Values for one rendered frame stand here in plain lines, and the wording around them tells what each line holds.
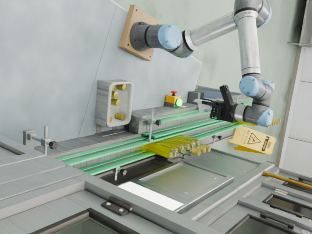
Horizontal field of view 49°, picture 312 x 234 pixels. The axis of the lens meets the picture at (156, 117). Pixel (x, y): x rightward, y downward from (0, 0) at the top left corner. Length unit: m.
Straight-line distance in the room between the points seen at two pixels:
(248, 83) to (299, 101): 6.24
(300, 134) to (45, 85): 6.62
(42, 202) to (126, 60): 1.23
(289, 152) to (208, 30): 6.26
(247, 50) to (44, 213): 1.04
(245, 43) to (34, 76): 0.87
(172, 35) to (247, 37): 0.40
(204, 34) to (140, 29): 0.32
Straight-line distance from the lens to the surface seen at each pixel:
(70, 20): 1.59
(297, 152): 7.78
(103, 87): 1.70
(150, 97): 2.07
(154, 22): 1.95
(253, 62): 1.45
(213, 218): 1.54
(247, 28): 1.50
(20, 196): 0.75
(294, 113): 7.67
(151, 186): 1.67
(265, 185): 2.03
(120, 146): 1.68
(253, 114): 1.53
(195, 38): 1.77
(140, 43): 1.78
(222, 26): 1.72
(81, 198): 0.78
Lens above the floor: 1.98
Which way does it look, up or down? 35 degrees down
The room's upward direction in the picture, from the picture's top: 105 degrees clockwise
